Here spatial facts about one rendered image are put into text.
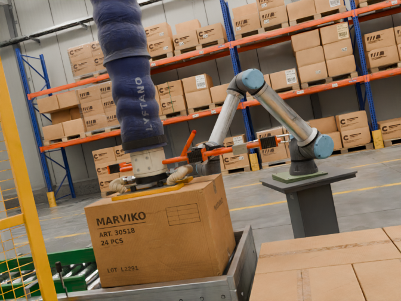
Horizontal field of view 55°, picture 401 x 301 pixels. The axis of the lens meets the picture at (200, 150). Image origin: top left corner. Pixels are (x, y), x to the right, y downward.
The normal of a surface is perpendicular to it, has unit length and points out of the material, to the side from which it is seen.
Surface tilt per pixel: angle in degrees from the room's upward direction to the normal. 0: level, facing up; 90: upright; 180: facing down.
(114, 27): 75
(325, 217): 90
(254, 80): 87
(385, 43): 91
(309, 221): 90
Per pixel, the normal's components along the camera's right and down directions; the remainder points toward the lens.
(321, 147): 0.40, 0.09
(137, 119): 0.16, -0.29
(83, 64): -0.20, 0.12
